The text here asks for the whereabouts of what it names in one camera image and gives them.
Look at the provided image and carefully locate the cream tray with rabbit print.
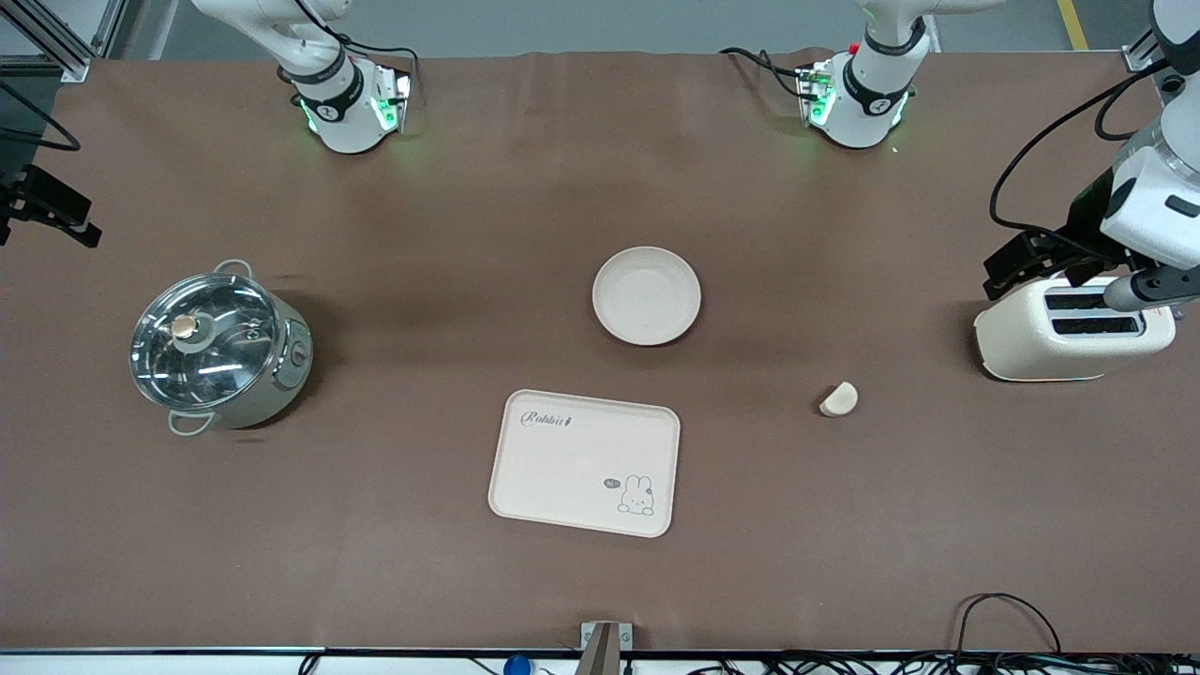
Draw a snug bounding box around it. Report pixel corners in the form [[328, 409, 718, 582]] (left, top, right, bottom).
[[487, 389, 681, 539]]

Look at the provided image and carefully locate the cream round plate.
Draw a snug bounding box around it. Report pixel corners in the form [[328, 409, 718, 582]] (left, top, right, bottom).
[[592, 246, 702, 347]]

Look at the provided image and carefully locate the brown table cover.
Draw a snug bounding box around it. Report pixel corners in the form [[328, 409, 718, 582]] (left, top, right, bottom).
[[0, 47, 1200, 653]]

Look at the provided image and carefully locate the aluminium frame strut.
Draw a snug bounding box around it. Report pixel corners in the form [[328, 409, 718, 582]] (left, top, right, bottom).
[[89, 0, 129, 59]]

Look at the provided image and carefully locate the grey metal bracket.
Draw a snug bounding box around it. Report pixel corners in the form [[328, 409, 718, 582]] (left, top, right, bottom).
[[580, 622, 633, 675]]

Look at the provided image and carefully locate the black cable bundle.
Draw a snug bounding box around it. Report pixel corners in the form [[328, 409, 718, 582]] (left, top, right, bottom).
[[656, 651, 1200, 675]]

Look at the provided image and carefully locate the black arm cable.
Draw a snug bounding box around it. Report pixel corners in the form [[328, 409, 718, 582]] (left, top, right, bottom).
[[0, 80, 83, 154], [990, 58, 1169, 264]]

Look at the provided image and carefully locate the glass lid with brass knob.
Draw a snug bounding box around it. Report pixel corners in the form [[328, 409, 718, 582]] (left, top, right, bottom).
[[129, 272, 282, 413]]

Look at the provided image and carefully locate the steel cooking pot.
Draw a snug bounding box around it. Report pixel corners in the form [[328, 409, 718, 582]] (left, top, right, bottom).
[[129, 260, 314, 437]]

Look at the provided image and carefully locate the black looped cable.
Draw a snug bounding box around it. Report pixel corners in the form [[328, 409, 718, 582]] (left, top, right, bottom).
[[954, 592, 1063, 657]]

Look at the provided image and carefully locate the aluminium frame post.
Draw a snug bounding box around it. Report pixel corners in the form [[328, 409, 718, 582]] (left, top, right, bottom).
[[0, 0, 92, 83], [1123, 23, 1163, 73]]

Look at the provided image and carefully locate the cream two-slot toaster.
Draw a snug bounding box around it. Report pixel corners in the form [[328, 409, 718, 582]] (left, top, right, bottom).
[[973, 275, 1177, 383]]

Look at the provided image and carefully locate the black left base cable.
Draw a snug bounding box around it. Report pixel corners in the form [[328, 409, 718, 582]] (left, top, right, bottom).
[[720, 47, 809, 100]]

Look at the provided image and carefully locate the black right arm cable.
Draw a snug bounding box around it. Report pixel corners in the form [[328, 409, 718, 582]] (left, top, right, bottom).
[[0, 80, 83, 154]]

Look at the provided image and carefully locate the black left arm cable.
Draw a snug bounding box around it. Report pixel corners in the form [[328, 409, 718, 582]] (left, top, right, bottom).
[[990, 58, 1169, 264]]

